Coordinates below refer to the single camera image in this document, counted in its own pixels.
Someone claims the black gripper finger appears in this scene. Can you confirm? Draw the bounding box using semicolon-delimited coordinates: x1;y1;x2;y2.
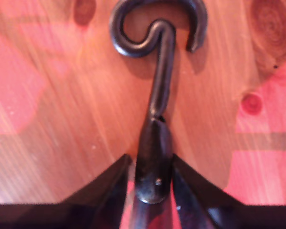
172;154;243;229
58;154;134;229

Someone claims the black bottle opener wooden handle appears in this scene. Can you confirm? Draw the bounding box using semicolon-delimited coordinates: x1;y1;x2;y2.
109;0;209;205

